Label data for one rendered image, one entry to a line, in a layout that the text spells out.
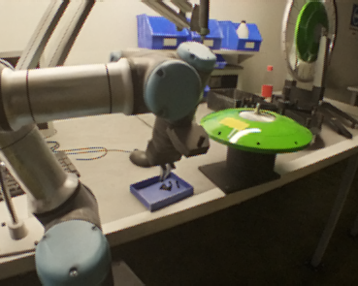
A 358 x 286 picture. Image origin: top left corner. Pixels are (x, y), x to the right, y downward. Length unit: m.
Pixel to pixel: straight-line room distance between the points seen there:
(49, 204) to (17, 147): 0.09
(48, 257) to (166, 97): 0.23
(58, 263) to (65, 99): 0.18
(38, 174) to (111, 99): 0.17
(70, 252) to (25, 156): 0.14
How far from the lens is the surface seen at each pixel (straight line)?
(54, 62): 0.52
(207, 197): 0.66
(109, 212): 0.61
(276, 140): 0.63
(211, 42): 1.44
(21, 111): 0.26
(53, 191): 0.40
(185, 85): 0.26
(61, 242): 0.35
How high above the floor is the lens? 1.29
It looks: 23 degrees down
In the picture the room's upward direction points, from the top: 2 degrees clockwise
